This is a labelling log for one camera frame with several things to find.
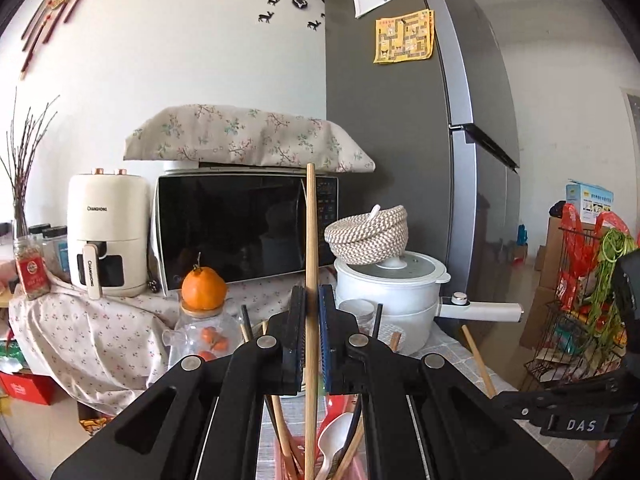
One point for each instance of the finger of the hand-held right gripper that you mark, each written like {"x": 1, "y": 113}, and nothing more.
{"x": 565, "y": 410}

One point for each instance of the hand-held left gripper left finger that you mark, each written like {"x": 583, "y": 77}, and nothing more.
{"x": 299, "y": 310}

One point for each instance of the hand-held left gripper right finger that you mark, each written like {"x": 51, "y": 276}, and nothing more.
{"x": 326, "y": 320}

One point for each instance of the light wooden chopstick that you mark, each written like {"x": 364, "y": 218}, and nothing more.
{"x": 477, "y": 360}
{"x": 311, "y": 310}

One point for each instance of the white plastic spoon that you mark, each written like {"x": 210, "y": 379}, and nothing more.
{"x": 332, "y": 447}

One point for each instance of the pink plastic utensil basket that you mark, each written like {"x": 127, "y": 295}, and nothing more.
{"x": 360, "y": 465}

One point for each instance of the tall glass jar red label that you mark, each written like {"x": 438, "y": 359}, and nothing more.
{"x": 357, "y": 312}

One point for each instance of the green leafy vegetable bunch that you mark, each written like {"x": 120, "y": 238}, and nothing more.
{"x": 610, "y": 270}

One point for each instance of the black chopstick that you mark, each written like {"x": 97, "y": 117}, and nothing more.
{"x": 246, "y": 317}
{"x": 377, "y": 322}

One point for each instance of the red plastic bag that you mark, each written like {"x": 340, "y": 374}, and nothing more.
{"x": 570, "y": 260}
{"x": 607, "y": 225}

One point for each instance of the white electric cooking pot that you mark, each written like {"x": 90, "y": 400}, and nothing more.
{"x": 400, "y": 290}

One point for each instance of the brown cardboard box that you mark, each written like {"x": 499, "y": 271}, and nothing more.
{"x": 542, "y": 290}

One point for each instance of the small mandarin orange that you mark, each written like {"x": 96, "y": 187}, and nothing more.
{"x": 219, "y": 345}
{"x": 205, "y": 357}
{"x": 208, "y": 334}

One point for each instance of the large orange with stem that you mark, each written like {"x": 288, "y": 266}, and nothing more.
{"x": 202, "y": 287}

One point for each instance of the black microwave oven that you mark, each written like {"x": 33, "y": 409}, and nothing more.
{"x": 240, "y": 230}

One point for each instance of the blue and white box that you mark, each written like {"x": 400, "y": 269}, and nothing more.
{"x": 590, "y": 202}

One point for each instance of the glass jar with tomatoes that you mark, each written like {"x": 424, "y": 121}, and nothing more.
{"x": 195, "y": 335}

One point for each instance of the small white spoon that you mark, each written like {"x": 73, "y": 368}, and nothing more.
{"x": 375, "y": 211}

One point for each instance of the grey refrigerator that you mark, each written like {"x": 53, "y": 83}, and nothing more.
{"x": 400, "y": 160}

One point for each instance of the floral cover cloth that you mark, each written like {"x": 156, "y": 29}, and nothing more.
{"x": 240, "y": 135}

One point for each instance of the red flower print cloth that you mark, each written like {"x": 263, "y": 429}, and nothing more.
{"x": 100, "y": 340}

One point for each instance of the cream air fryer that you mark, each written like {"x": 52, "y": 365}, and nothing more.
{"x": 107, "y": 230}

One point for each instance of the colourful printed box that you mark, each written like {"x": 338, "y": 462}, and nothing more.
{"x": 97, "y": 424}

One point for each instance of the black lid spice jar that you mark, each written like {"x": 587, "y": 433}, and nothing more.
{"x": 56, "y": 252}
{"x": 39, "y": 232}

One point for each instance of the spice jar with red label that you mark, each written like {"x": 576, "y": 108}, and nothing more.
{"x": 31, "y": 270}

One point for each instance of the red gift box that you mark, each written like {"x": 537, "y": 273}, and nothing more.
{"x": 27, "y": 387}

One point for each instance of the yellow printed sheet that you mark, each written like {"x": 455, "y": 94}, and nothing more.
{"x": 404, "y": 37}

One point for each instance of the dried branches in vase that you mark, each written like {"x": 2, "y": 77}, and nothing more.
{"x": 22, "y": 170}

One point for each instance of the red hanging knot decoration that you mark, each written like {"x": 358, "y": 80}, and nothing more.
{"x": 55, "y": 5}

